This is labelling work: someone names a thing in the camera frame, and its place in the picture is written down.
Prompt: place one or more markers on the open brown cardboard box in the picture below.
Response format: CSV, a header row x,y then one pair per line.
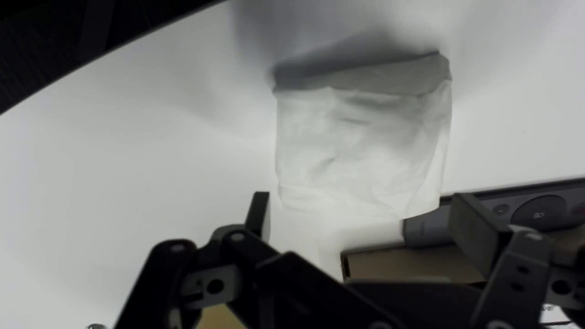
x,y
403,265

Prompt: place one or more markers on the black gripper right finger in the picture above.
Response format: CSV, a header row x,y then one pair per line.
x,y
524,274

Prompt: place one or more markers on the white paper towel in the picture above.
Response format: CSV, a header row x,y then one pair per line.
x,y
359,147

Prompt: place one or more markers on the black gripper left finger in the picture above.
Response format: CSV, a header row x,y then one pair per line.
x,y
268,285

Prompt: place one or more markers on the grey remote control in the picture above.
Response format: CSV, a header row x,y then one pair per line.
x,y
546,207

